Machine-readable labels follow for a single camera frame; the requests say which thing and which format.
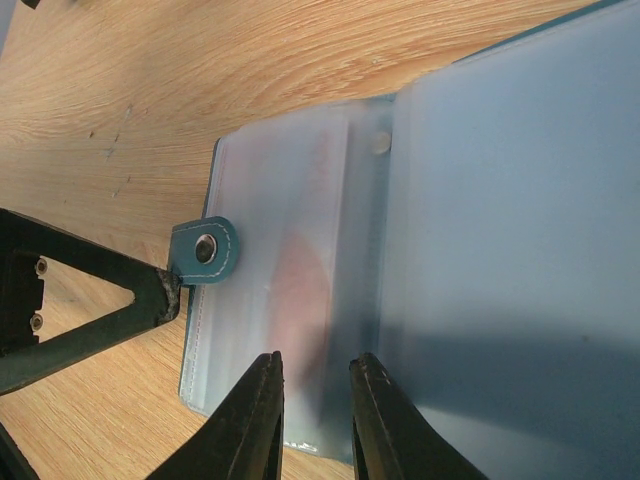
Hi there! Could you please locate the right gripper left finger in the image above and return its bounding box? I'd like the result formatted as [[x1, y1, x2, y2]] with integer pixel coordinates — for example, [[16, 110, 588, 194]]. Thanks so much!
[[149, 351, 284, 479]]

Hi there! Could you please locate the white red-dot card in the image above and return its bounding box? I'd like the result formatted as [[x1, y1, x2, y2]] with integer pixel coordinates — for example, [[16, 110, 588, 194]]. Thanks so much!
[[207, 110, 349, 410]]

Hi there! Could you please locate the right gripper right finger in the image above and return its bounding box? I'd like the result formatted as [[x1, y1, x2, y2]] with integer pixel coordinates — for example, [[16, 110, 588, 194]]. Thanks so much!
[[349, 353, 486, 479]]

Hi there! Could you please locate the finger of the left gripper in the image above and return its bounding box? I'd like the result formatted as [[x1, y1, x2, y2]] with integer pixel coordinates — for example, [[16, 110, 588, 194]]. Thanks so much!
[[1, 210, 181, 394]]

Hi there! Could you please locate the teal leather card holder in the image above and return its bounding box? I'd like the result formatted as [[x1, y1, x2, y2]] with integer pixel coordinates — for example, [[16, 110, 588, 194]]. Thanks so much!
[[169, 1, 639, 479]]

